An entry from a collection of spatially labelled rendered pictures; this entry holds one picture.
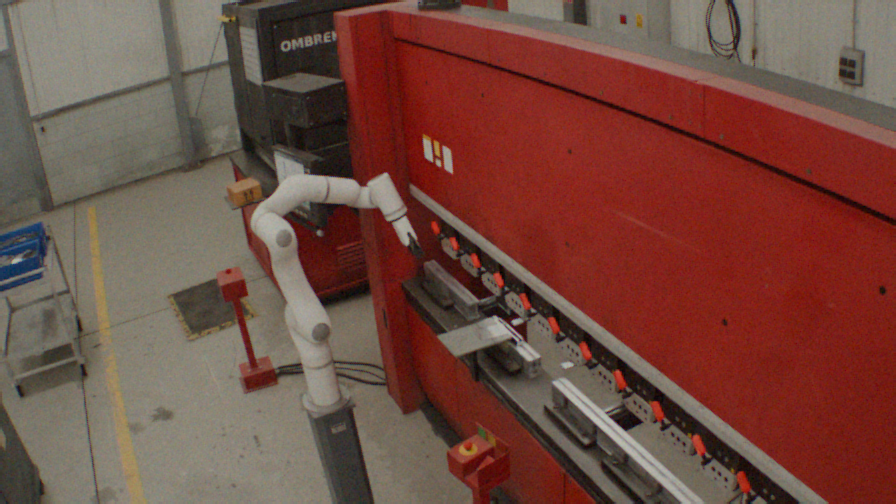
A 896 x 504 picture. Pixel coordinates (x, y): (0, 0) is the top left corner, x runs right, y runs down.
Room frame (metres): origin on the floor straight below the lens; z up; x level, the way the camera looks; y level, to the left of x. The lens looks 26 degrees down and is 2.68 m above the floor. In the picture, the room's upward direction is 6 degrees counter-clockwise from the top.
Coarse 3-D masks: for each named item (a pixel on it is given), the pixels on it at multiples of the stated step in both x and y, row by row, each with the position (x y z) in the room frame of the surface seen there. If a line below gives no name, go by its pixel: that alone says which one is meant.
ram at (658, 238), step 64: (448, 64) 2.85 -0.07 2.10; (448, 128) 2.90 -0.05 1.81; (512, 128) 2.41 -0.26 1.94; (576, 128) 2.04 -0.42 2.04; (640, 128) 1.76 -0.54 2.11; (448, 192) 2.96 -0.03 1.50; (512, 192) 2.43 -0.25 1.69; (576, 192) 2.05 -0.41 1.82; (640, 192) 1.76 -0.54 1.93; (704, 192) 1.53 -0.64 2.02; (768, 192) 1.33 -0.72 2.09; (832, 192) 1.19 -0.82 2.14; (512, 256) 2.46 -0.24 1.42; (576, 256) 2.06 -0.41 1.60; (640, 256) 1.76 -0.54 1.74; (704, 256) 1.51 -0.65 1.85; (768, 256) 1.31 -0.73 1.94; (832, 256) 1.14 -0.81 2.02; (576, 320) 2.06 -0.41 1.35; (640, 320) 1.74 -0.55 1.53; (704, 320) 1.49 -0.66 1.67; (768, 320) 1.28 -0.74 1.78; (832, 320) 1.11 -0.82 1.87; (704, 384) 1.46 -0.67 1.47; (768, 384) 1.25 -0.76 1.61; (832, 384) 1.07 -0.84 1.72; (768, 448) 1.20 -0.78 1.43; (832, 448) 1.02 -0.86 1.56
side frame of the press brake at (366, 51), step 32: (416, 0) 3.66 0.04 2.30; (480, 0) 3.59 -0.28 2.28; (352, 32) 3.32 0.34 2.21; (384, 32) 3.38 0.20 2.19; (352, 64) 3.34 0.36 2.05; (384, 64) 3.38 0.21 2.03; (352, 96) 3.40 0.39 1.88; (384, 96) 3.37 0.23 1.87; (352, 128) 3.47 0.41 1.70; (384, 128) 3.36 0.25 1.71; (352, 160) 3.53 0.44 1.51; (384, 160) 3.35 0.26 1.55; (384, 224) 3.34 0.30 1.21; (416, 224) 3.40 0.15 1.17; (384, 256) 3.33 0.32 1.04; (448, 256) 3.47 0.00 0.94; (384, 288) 3.32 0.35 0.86; (480, 288) 3.53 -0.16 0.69; (384, 320) 3.37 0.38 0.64; (512, 320) 3.61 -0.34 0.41; (384, 352) 3.47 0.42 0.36; (416, 384) 3.36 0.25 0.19
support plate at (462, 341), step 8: (488, 320) 2.69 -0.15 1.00; (464, 328) 2.64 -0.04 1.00; (472, 328) 2.64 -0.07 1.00; (440, 336) 2.60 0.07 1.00; (448, 336) 2.59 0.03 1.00; (456, 336) 2.58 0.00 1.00; (464, 336) 2.58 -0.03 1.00; (472, 336) 2.57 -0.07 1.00; (504, 336) 2.55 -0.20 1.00; (448, 344) 2.53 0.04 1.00; (456, 344) 2.52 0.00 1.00; (464, 344) 2.52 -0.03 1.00; (472, 344) 2.51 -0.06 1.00; (480, 344) 2.51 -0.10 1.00; (488, 344) 2.50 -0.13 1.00; (456, 352) 2.46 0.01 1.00; (464, 352) 2.46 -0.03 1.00
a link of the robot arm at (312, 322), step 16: (256, 224) 2.18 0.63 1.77; (272, 224) 2.11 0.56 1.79; (288, 224) 2.13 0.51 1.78; (272, 240) 2.08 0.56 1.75; (288, 240) 2.09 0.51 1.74; (272, 256) 2.10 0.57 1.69; (288, 256) 2.12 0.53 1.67; (288, 272) 2.14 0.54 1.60; (288, 288) 2.15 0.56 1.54; (304, 288) 2.17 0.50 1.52; (304, 304) 2.14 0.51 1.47; (320, 304) 2.18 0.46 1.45; (304, 320) 2.12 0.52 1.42; (320, 320) 2.13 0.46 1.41; (304, 336) 2.12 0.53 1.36; (320, 336) 2.11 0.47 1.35
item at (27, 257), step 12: (36, 240) 4.24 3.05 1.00; (0, 252) 4.10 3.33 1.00; (12, 252) 4.14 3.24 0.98; (24, 252) 4.19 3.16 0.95; (36, 252) 4.00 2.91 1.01; (0, 264) 3.93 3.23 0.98; (12, 264) 3.85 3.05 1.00; (24, 264) 3.90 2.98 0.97; (36, 264) 3.94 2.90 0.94; (0, 276) 3.80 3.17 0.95; (12, 276) 3.84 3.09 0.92; (36, 276) 3.92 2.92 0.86; (0, 288) 3.79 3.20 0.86
